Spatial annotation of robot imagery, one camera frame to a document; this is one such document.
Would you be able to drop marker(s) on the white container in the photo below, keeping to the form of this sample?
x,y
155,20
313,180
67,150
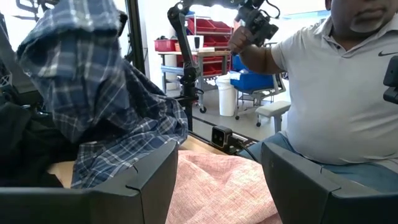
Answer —
x,y
196,43

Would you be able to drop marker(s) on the black garment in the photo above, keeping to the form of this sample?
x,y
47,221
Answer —
x,y
28,146

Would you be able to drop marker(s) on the red basket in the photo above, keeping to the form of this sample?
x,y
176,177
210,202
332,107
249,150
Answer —
x,y
165,45

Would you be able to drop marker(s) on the small black camera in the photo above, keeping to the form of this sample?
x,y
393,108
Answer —
x,y
220,136

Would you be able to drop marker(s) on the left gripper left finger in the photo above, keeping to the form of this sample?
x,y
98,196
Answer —
x,y
93,205

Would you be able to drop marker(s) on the pink shirt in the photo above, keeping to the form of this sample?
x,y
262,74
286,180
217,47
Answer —
x,y
217,189

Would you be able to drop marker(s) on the wooden workbench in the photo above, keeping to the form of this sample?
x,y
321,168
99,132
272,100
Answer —
x,y
214,53

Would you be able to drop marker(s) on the blue plaid shirt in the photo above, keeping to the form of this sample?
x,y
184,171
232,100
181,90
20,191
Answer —
x,y
81,77

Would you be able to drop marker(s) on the grey stool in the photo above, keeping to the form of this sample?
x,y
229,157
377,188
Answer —
x,y
273,109

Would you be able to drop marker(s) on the black vertical post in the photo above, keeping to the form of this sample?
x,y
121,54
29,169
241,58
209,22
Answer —
x,y
135,34

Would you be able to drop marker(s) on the white bucket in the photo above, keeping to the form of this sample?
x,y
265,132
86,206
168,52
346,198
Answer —
x,y
226,96

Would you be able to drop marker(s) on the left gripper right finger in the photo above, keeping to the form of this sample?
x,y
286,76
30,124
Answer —
x,y
326,202

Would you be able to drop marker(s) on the person's hand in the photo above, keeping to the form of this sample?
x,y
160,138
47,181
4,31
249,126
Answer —
x,y
241,40

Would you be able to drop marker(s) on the blue bin cart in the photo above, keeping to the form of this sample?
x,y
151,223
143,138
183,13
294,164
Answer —
x,y
250,81

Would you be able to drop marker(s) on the person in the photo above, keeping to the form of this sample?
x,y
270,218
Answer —
x,y
335,99

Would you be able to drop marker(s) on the red bin shelf rack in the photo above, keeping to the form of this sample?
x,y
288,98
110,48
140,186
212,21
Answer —
x,y
214,26

